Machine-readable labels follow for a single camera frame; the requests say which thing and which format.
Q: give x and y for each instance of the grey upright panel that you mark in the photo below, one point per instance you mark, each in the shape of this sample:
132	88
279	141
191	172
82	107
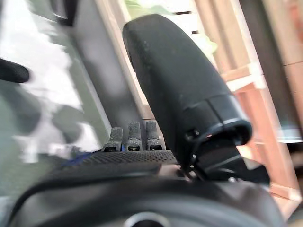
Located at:
106	59

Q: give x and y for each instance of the light wooden shelf rack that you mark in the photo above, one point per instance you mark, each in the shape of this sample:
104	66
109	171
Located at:
248	78

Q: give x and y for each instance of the white slatted crate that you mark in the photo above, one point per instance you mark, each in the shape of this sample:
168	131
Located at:
189	21

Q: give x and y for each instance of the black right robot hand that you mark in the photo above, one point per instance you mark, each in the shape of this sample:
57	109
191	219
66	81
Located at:
170	71

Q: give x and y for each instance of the black rounded bar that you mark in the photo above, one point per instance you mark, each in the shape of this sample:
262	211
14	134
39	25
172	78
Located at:
14	71

